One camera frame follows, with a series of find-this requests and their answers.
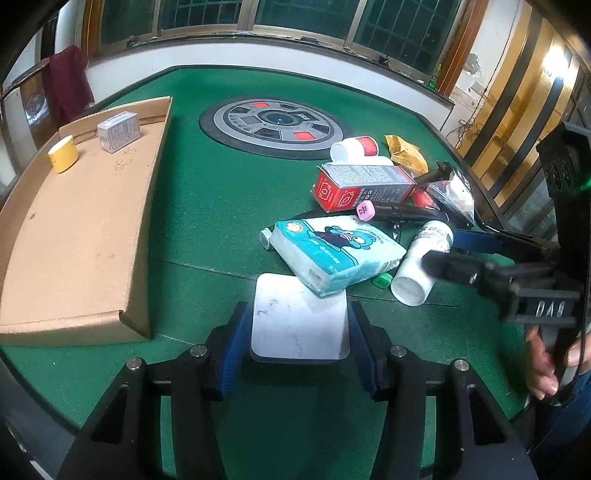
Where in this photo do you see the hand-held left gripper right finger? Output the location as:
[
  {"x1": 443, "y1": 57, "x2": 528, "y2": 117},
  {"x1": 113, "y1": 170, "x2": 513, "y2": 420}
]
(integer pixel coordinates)
[{"x1": 347, "y1": 300, "x2": 539, "y2": 480}]

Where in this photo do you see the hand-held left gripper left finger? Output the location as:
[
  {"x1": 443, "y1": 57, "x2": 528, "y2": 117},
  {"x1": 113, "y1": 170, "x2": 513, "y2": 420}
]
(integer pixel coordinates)
[{"x1": 55, "y1": 301, "x2": 254, "y2": 480}]

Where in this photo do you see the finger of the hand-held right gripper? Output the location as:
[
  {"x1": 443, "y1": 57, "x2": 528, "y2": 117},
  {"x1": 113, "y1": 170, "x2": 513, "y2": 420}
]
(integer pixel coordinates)
[
  {"x1": 450, "y1": 227, "x2": 561, "y2": 259},
  {"x1": 421, "y1": 250, "x2": 518, "y2": 298}
]

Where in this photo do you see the white square box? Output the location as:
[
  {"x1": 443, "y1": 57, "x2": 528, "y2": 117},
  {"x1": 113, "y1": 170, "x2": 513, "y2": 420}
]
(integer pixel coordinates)
[{"x1": 249, "y1": 272, "x2": 352, "y2": 365}]

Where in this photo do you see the blue tissue pack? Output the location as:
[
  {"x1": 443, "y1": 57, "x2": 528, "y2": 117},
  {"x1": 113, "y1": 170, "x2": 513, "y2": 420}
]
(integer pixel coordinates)
[{"x1": 269, "y1": 217, "x2": 407, "y2": 297}]

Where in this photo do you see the red and white carton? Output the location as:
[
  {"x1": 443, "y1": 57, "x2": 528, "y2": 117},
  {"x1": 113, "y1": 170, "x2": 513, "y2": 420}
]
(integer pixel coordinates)
[{"x1": 313, "y1": 162, "x2": 416, "y2": 213}]

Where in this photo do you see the cardboard box tray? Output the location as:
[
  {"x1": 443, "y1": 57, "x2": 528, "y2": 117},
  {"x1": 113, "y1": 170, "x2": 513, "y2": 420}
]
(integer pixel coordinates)
[{"x1": 0, "y1": 96, "x2": 174, "y2": 347}]

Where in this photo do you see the person's right hand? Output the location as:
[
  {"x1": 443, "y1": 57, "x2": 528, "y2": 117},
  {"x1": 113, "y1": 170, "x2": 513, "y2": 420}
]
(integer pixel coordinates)
[{"x1": 525, "y1": 323, "x2": 591, "y2": 400}]

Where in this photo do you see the white plastic bottle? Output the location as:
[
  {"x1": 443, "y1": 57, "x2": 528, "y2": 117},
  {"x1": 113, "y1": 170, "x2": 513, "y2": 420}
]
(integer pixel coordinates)
[{"x1": 390, "y1": 220, "x2": 454, "y2": 306}]

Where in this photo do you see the clear plastic bag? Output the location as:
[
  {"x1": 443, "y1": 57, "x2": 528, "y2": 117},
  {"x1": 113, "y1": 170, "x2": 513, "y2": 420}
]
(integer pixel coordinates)
[{"x1": 427, "y1": 167, "x2": 476, "y2": 228}]

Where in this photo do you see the thick black marker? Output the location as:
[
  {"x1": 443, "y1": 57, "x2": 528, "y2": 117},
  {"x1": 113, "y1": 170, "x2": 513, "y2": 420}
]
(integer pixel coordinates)
[{"x1": 373, "y1": 202, "x2": 446, "y2": 224}]

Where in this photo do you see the slim black pen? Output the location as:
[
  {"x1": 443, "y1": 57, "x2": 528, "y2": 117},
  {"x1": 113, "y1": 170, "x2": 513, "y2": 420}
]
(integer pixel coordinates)
[{"x1": 413, "y1": 161, "x2": 458, "y2": 188}]

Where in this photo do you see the yellow wooden door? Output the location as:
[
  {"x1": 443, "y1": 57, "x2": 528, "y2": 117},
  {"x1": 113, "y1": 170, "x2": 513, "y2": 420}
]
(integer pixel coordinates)
[{"x1": 443, "y1": 0, "x2": 591, "y2": 222}]

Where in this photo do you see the yellow paper packet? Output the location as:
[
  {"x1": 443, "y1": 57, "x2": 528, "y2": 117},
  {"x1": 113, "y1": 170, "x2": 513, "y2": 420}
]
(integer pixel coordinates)
[{"x1": 384, "y1": 134, "x2": 430, "y2": 176}]

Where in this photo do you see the white bottle with red label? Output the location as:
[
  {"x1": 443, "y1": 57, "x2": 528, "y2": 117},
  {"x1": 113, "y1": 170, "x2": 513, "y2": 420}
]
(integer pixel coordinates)
[{"x1": 330, "y1": 136, "x2": 379, "y2": 163}]

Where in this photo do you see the round grey control panel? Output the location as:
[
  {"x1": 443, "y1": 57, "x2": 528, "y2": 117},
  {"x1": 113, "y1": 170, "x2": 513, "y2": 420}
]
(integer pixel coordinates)
[{"x1": 199, "y1": 96, "x2": 356, "y2": 160}]

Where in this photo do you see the small grey white box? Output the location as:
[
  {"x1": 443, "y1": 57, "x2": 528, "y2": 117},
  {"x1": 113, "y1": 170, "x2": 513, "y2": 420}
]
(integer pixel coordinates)
[{"x1": 97, "y1": 112, "x2": 140, "y2": 154}]

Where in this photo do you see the yellow tape roll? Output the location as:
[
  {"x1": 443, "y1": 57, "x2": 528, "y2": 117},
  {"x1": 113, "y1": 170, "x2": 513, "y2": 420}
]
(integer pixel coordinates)
[{"x1": 48, "y1": 135, "x2": 80, "y2": 174}]

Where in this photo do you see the window with metal grille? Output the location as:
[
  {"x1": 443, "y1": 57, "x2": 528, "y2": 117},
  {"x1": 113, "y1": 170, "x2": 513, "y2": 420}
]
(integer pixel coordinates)
[{"x1": 81, "y1": 0, "x2": 467, "y2": 79}]

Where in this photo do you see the maroon cloth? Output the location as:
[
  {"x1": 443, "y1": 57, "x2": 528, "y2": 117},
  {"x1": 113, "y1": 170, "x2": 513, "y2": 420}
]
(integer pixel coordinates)
[{"x1": 48, "y1": 45, "x2": 95, "y2": 127}]

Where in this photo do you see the wooden chair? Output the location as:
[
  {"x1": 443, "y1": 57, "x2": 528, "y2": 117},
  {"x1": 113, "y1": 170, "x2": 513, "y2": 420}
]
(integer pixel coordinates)
[{"x1": 0, "y1": 58, "x2": 61, "y2": 139}]

